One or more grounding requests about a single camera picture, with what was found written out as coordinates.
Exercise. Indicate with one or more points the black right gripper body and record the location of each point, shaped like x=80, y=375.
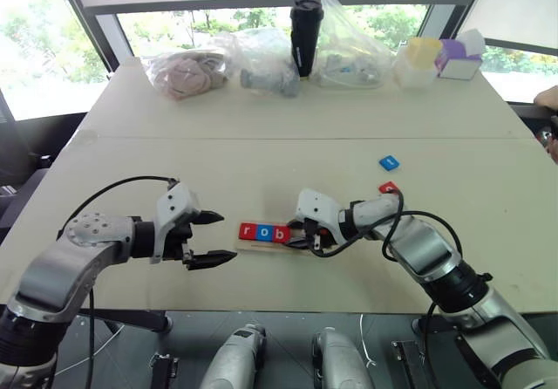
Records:
x=320, y=233

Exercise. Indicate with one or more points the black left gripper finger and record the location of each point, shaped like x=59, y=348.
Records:
x=213, y=259
x=209, y=217

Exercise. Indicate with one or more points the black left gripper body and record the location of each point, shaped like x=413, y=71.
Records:
x=176, y=243

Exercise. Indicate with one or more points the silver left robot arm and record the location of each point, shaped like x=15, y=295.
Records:
x=65, y=267

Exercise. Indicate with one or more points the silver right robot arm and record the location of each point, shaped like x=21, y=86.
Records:
x=436, y=249

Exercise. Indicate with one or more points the red letter b block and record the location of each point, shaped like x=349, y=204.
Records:
x=280, y=234

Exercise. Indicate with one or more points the blue letter o block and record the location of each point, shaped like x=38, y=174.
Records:
x=263, y=233

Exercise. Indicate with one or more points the wooden letter tray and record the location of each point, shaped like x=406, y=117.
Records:
x=261, y=247

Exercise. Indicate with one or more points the red letter r block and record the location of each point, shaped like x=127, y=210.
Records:
x=247, y=231

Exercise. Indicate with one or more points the red letter o block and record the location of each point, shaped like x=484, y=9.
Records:
x=387, y=187

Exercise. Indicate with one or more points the blue letter t block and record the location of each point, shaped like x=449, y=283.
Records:
x=389, y=163

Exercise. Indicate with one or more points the silver rounded robot leg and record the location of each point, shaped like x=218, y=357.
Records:
x=340, y=360
x=235, y=358

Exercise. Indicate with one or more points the black table leg bar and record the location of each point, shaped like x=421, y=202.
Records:
x=131, y=318

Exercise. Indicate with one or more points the plastic bag with pink items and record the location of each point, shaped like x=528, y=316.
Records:
x=187, y=75

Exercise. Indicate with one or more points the plastic bag with grey items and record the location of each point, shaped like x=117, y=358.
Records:
x=266, y=66

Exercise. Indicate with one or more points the black office chair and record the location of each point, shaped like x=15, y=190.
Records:
x=26, y=153

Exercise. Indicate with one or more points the clear bag with small parts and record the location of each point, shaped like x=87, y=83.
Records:
x=353, y=57

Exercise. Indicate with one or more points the translucent white plastic container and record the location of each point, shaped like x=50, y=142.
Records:
x=412, y=75

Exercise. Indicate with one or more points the black travel tumbler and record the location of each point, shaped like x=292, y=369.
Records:
x=305, y=36

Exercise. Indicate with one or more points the yellow plastic cup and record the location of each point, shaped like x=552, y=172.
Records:
x=425, y=53

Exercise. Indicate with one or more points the purple tissue box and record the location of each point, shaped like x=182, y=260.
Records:
x=460, y=57

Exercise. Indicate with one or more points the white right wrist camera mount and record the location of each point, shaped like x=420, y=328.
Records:
x=316, y=208

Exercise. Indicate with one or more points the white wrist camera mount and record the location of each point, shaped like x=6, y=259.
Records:
x=172, y=206
x=316, y=208

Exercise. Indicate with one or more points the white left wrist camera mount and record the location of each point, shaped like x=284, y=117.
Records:
x=172, y=206

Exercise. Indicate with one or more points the black metal bracket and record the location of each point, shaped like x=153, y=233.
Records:
x=407, y=363
x=165, y=367

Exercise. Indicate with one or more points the black window frame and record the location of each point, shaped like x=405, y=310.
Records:
x=100, y=36

